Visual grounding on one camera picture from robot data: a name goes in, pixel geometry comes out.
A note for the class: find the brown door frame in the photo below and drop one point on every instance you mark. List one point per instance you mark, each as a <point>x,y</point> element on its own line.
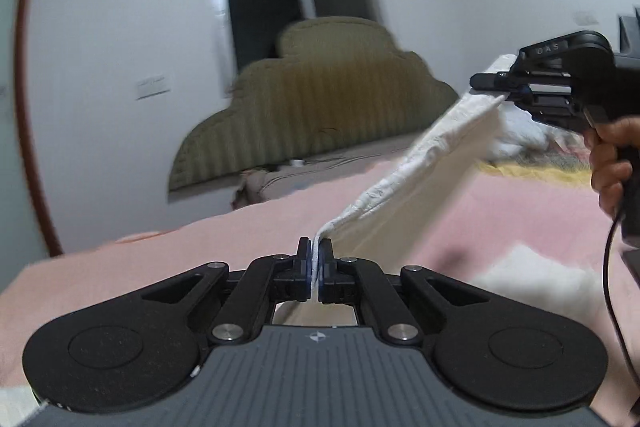
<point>25,107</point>

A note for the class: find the olive padded headboard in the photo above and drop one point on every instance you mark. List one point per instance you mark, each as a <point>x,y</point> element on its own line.
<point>310,107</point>

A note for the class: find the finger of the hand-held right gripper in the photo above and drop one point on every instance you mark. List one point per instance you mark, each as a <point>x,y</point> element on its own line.
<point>542,104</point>
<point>492,82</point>

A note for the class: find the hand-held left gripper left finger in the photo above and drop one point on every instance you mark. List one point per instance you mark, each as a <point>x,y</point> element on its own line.
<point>304,279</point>

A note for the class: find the white crumpled cloth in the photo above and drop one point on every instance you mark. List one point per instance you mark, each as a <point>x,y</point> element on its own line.
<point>520,132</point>

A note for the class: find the dark window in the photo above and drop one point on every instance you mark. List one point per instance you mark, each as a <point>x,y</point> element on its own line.
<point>260,7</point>

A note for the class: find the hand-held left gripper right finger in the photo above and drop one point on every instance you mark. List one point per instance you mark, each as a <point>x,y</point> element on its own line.
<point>322,279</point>

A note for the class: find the white cloth towel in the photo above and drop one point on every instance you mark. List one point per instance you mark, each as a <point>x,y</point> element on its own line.
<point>430,187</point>

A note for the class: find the pink blanket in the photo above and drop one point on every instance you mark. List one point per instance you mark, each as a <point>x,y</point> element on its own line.
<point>150,257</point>

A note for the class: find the beige bed sheet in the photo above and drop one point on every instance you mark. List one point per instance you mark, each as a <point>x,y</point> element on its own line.
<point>300,179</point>

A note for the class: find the person's right hand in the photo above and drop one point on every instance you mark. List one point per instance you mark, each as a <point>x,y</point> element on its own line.
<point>607,157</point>

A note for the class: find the yellow floral quilt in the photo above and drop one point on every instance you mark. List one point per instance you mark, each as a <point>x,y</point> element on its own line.
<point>545,168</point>

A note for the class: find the white wall socket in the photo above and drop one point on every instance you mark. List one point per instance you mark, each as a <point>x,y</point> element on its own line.
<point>151,87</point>

